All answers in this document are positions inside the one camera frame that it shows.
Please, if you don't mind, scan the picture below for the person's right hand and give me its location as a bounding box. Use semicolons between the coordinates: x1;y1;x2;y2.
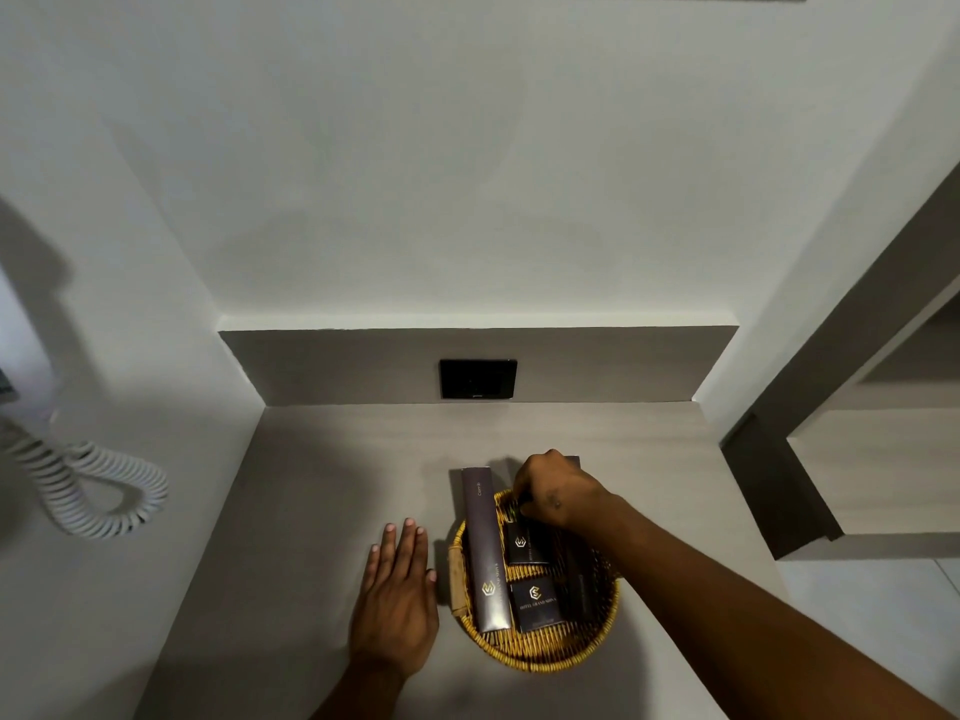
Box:
512;449;618;534

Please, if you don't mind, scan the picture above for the person's left hand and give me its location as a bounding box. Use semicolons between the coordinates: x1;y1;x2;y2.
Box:
348;518;441;680

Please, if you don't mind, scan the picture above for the small dark box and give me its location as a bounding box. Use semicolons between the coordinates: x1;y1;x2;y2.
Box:
507;573;565;635
503;517;557;568

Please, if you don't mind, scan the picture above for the person's right forearm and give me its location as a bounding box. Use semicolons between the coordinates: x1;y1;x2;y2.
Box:
577;496;955;720

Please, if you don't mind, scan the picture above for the person's left forearm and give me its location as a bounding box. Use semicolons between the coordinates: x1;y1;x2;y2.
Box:
310;655;412;720

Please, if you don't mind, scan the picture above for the long purple box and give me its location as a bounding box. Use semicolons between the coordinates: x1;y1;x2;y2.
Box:
459;466;519;636

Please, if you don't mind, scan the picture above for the long dark box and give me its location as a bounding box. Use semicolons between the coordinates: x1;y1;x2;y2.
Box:
553;455;603;625

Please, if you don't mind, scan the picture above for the round wicker basket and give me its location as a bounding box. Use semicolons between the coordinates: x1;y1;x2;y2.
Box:
448;487;623;675

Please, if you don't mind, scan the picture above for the black wall socket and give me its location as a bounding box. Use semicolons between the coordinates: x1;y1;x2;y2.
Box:
438;358;519;403

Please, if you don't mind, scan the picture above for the white coiled phone cord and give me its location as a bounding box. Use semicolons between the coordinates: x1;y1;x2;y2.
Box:
0;414;171;540

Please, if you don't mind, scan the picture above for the white wall phone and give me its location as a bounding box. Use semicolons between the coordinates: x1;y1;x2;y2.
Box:
0;265;60;407

